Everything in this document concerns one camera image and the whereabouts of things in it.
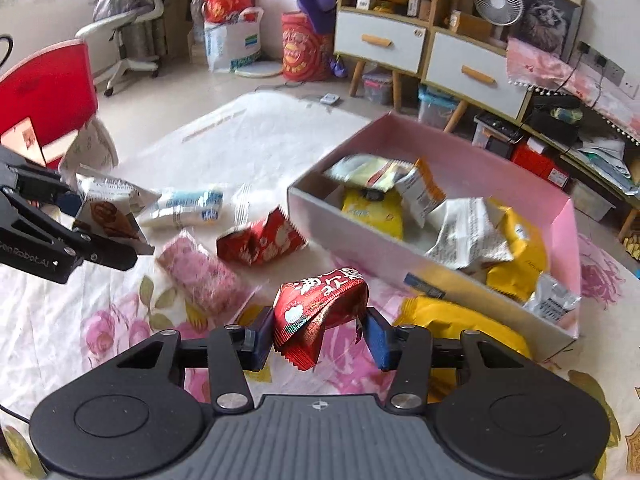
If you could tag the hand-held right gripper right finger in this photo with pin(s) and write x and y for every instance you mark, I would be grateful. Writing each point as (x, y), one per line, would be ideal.
(380, 340)

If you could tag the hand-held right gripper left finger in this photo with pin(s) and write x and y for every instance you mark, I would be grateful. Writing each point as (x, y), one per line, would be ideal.
(260, 340)

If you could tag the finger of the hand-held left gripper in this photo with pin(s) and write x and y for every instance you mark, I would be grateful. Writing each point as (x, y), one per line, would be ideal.
(40, 180)
(100, 252)

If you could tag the white chocolate picture packet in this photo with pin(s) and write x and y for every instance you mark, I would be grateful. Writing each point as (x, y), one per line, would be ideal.
(107, 215)

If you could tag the red packet white characters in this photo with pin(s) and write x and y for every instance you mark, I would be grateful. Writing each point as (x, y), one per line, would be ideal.
(310, 310)

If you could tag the plain yellow puffy packet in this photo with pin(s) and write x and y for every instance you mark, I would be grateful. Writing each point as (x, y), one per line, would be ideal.
(450, 320)

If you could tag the pink snack packet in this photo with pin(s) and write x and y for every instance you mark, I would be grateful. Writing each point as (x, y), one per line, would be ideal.
(200, 270)

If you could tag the white blue roll cake packet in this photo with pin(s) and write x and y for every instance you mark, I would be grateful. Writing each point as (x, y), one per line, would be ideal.
(185, 207)

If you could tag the small red snack packet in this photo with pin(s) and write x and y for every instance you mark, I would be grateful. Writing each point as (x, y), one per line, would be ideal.
(260, 240)

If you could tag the yellow chips packet blue label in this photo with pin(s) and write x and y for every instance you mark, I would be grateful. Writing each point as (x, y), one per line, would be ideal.
(372, 215)

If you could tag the white green snack packet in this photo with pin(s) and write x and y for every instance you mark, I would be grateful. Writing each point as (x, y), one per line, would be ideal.
(460, 235)

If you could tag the white orange snack packet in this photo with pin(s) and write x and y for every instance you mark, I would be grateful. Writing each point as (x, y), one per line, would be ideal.
(417, 190)

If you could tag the yellow snack packet blue logo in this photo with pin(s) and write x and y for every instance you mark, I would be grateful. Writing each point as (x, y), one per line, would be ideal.
(520, 260)

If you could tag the pale green white packet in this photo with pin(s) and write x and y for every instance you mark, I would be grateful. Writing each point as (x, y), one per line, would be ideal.
(357, 170)

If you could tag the white black printed packet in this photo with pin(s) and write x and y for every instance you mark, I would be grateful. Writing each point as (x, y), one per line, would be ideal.
(550, 300)

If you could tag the pink cardboard box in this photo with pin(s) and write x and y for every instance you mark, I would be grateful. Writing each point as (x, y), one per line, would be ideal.
(450, 160)

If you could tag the white patterned cloth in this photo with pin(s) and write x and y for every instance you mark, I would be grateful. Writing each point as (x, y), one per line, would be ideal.
(92, 150)

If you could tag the red chair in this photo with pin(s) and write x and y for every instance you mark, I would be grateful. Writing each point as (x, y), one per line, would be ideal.
(45, 95)

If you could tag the floral tablecloth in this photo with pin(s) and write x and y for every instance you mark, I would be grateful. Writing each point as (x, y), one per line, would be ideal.
(100, 350)

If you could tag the white office chair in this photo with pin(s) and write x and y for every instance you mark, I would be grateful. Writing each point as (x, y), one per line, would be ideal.
(125, 25)

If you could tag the white shopping bag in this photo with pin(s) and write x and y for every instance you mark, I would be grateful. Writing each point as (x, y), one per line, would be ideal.
(232, 45)

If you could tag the white storage box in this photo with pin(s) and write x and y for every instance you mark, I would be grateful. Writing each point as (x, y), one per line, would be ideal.
(495, 132)

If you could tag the clear storage box blue lid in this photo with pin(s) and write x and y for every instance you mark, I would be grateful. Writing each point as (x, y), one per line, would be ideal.
(435, 107)

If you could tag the red box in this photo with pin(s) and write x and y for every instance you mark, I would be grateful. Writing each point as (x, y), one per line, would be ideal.
(540, 162)

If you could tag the white round floor plate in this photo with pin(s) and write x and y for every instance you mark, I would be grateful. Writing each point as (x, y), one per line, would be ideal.
(260, 69)

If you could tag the small white device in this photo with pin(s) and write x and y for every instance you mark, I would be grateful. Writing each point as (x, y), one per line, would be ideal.
(330, 99)

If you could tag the clear grey storage box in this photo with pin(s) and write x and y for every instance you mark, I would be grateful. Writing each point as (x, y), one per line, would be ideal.
(377, 87)

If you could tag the clear plastic storage box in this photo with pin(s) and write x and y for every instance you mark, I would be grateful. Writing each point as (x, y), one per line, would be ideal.
(592, 200)

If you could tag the red gift bag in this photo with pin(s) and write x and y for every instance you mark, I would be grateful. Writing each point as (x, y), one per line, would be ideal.
(227, 5)

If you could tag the yellow egg tray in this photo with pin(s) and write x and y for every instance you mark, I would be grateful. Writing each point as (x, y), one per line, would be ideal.
(632, 245)

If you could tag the wooden cabinet white drawer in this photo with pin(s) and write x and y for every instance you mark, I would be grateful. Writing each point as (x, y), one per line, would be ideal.
(475, 77)
(380, 40)

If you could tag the black bag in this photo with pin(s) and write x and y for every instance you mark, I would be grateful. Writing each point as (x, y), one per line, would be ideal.
(555, 120)

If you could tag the pile of papers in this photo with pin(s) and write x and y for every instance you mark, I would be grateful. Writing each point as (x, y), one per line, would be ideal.
(605, 165)

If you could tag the red cylindrical bag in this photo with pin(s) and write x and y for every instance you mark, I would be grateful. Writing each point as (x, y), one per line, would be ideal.
(302, 50)

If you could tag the pink floral cloth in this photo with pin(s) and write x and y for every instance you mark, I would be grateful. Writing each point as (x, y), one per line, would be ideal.
(550, 67)

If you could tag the brown cardboard box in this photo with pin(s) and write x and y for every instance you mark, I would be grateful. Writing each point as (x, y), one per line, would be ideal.
(475, 27)

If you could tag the small white fan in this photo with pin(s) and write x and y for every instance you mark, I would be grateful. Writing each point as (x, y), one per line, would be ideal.
(500, 2)

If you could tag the framed cat picture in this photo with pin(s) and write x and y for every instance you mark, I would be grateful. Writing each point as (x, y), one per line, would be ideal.
(550, 10)

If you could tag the wall socket strip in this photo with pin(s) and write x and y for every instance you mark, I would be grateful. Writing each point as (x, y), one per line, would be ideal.
(607, 67)

